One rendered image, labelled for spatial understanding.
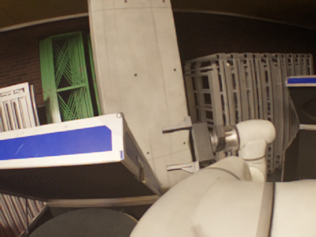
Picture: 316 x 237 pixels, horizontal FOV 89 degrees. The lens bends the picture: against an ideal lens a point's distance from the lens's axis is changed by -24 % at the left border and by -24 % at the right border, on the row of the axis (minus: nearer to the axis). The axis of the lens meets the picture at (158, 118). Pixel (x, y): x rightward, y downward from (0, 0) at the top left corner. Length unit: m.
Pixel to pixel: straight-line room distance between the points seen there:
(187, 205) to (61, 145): 0.41
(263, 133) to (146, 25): 1.25
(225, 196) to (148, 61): 1.47
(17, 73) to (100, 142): 3.37
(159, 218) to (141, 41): 1.50
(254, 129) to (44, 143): 0.64
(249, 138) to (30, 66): 3.49
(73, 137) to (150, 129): 1.14
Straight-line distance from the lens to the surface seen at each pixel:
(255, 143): 0.70
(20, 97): 2.54
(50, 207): 1.95
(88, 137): 0.51
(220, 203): 0.17
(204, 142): 0.67
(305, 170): 3.45
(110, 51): 1.54
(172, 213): 0.18
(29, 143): 0.61
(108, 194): 1.57
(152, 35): 1.65
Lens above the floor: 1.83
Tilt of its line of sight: 11 degrees down
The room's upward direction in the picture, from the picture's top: 8 degrees counter-clockwise
